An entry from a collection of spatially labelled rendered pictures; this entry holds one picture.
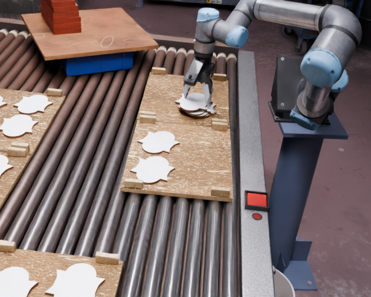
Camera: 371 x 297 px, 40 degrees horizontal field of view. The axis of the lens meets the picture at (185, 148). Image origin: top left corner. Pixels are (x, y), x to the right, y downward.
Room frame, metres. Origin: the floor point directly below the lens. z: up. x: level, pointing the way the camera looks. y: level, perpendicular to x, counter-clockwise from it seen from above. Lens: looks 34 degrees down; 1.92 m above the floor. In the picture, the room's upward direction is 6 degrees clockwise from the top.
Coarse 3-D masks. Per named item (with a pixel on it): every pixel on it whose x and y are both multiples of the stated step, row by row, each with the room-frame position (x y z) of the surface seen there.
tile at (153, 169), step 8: (144, 160) 1.37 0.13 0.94; (152, 160) 1.37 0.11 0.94; (160, 160) 1.38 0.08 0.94; (136, 168) 1.32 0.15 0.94; (144, 168) 1.33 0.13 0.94; (152, 168) 1.33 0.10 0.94; (160, 168) 1.34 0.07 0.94; (168, 168) 1.34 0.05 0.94; (136, 176) 1.29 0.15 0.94; (144, 176) 1.28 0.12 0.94; (152, 176) 1.29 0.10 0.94; (160, 176) 1.29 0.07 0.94
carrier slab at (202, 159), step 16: (144, 128) 1.58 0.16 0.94; (160, 128) 1.59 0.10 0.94; (176, 128) 1.60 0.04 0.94; (192, 128) 1.61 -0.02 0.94; (208, 128) 1.62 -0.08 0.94; (192, 144) 1.51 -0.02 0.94; (208, 144) 1.52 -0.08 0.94; (224, 144) 1.53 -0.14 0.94; (128, 160) 1.37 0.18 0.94; (176, 160) 1.40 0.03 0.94; (192, 160) 1.41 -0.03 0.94; (208, 160) 1.42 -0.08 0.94; (224, 160) 1.43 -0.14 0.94; (128, 176) 1.29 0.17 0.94; (176, 176) 1.31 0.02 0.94; (192, 176) 1.32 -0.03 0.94; (208, 176) 1.33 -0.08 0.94; (224, 176) 1.34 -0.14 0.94; (144, 192) 1.23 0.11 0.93; (160, 192) 1.23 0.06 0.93; (176, 192) 1.23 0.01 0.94; (192, 192) 1.24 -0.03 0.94; (208, 192) 1.25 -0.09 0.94
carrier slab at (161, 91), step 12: (156, 84) 1.94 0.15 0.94; (168, 84) 1.95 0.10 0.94; (180, 84) 1.96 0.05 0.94; (204, 84) 1.99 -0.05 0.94; (216, 84) 2.00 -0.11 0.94; (144, 96) 1.83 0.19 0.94; (156, 96) 1.84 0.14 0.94; (168, 96) 1.85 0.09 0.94; (180, 96) 1.86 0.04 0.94; (216, 96) 1.89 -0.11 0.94; (144, 108) 1.73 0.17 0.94; (156, 108) 1.74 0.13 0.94; (168, 108) 1.75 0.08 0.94; (216, 108) 1.78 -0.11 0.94; (228, 108) 1.79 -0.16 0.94; (156, 120) 1.65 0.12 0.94; (168, 120) 1.66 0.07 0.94; (180, 120) 1.66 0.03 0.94; (192, 120) 1.67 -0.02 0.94; (204, 120) 1.68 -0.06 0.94; (228, 120) 1.70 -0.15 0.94
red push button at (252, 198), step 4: (248, 196) 1.25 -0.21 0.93; (252, 196) 1.26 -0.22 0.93; (256, 196) 1.26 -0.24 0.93; (260, 196) 1.26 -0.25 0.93; (264, 196) 1.26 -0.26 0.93; (248, 200) 1.23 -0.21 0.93; (252, 200) 1.24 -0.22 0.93; (256, 200) 1.24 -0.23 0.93; (260, 200) 1.24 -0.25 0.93; (264, 200) 1.24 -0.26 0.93; (252, 204) 1.22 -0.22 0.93; (256, 204) 1.22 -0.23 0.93; (260, 204) 1.22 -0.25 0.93; (264, 204) 1.22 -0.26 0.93
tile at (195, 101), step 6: (192, 96) 1.79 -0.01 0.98; (198, 96) 1.79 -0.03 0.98; (180, 102) 1.73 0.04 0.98; (186, 102) 1.74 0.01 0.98; (192, 102) 1.74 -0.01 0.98; (198, 102) 1.74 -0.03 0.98; (204, 102) 1.75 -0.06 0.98; (210, 102) 1.76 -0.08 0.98; (186, 108) 1.69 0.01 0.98; (192, 108) 1.69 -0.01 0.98; (198, 108) 1.70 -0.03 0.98; (204, 108) 1.70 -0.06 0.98
